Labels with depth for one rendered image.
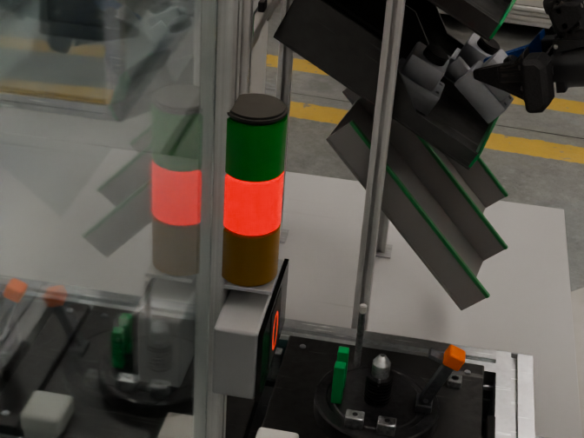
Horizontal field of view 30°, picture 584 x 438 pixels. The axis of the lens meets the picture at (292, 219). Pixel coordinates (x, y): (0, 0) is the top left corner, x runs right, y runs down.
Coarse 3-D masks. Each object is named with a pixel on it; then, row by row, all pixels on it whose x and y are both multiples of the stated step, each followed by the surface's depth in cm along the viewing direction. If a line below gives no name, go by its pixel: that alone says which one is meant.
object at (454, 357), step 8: (432, 352) 117; (440, 352) 118; (448, 352) 116; (456, 352) 117; (464, 352) 117; (440, 360) 117; (448, 360) 116; (456, 360) 116; (464, 360) 116; (440, 368) 118; (448, 368) 117; (456, 368) 117; (432, 376) 120; (440, 376) 118; (448, 376) 118; (432, 384) 119; (440, 384) 119; (424, 392) 120; (432, 392) 119; (424, 400) 120
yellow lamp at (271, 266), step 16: (224, 240) 90; (240, 240) 89; (256, 240) 89; (272, 240) 90; (224, 256) 91; (240, 256) 90; (256, 256) 90; (272, 256) 91; (224, 272) 92; (240, 272) 91; (256, 272) 91; (272, 272) 92
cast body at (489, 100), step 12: (456, 60) 131; (492, 60) 128; (504, 60) 129; (456, 72) 132; (468, 72) 129; (456, 84) 130; (468, 84) 130; (480, 84) 129; (468, 96) 130; (480, 96) 130; (492, 96) 129; (504, 96) 129; (480, 108) 130; (492, 108) 130; (504, 108) 129; (492, 120) 131
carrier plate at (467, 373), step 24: (288, 360) 130; (312, 360) 130; (336, 360) 131; (408, 360) 132; (432, 360) 132; (288, 384) 126; (312, 384) 127; (480, 384) 128; (288, 408) 123; (312, 408) 123; (456, 408) 124; (480, 408) 125; (312, 432) 119; (456, 432) 121; (480, 432) 121
